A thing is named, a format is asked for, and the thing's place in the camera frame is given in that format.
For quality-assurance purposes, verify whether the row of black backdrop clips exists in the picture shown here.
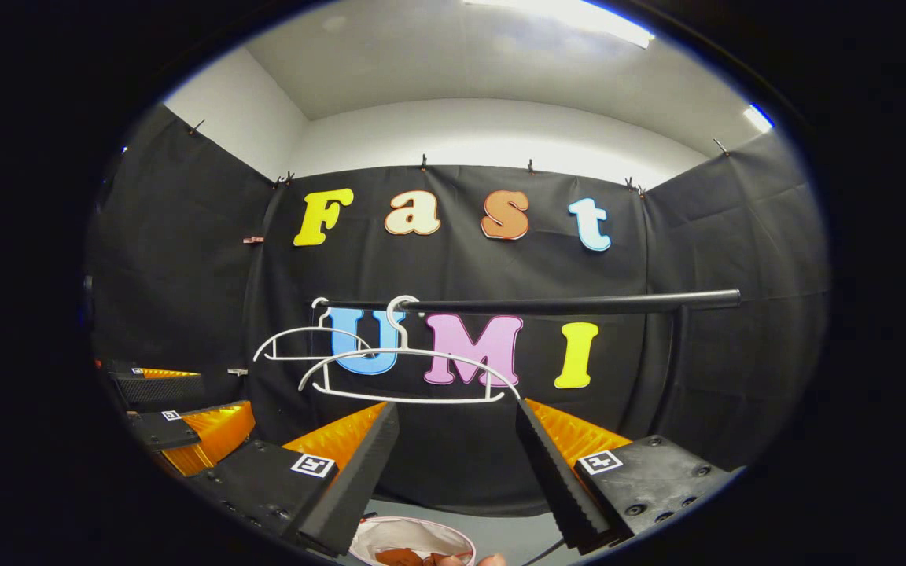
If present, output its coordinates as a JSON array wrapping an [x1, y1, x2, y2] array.
[[188, 119, 731, 199]]

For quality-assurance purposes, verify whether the long ceiling light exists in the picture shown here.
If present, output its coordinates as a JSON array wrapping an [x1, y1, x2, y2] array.
[[462, 0, 656, 50]]

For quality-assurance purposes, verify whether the white laundry hamper pink rim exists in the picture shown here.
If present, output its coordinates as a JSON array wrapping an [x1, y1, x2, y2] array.
[[349, 516, 477, 566]]

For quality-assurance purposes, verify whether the orange ribbed jacket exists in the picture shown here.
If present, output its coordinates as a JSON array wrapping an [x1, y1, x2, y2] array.
[[374, 548, 471, 566]]

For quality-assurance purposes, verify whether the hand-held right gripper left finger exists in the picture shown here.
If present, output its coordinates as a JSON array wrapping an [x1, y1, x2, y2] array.
[[186, 401, 401, 557]]

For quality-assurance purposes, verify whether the black cable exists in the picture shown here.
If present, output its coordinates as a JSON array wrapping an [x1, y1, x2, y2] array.
[[520, 538, 569, 566]]

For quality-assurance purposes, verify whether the black backdrop cloth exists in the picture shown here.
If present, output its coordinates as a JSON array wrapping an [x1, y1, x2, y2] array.
[[85, 104, 830, 516]]

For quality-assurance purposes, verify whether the black clothes rack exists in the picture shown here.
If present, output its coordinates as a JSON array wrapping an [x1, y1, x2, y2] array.
[[319, 289, 742, 472]]

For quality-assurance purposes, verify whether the white clothes hanger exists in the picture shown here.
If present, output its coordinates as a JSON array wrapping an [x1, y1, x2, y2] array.
[[297, 295, 522, 405], [253, 297, 375, 363]]

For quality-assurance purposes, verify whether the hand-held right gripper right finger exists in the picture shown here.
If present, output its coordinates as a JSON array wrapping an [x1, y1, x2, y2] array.
[[514, 397, 745, 555]]

